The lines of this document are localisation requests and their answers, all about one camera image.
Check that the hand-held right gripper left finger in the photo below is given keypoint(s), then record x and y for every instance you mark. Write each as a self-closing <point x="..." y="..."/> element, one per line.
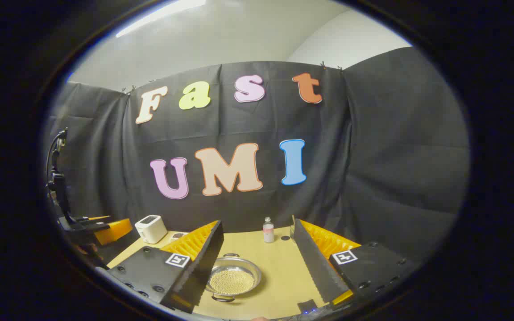
<point x="203" y="263"/>

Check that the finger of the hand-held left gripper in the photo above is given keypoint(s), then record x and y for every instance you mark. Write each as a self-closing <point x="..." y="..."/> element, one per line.
<point x="114" y="229"/>
<point x="92" y="218"/>

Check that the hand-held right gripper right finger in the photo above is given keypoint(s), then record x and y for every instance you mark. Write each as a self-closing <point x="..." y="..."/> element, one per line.
<point x="312" y="267"/>

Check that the pile of yellow soybeans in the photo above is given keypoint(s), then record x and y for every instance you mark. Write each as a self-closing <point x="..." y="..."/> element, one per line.
<point x="231" y="281"/>

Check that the white plastic toaster box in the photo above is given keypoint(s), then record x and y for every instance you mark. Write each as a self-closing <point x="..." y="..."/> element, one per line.
<point x="151" y="228"/>

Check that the clear bottle with pink label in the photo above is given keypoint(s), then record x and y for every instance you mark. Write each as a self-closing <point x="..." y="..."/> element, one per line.
<point x="268" y="232"/>

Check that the black backdrop cloth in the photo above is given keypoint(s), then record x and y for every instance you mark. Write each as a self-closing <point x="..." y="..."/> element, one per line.
<point x="373" y="156"/>

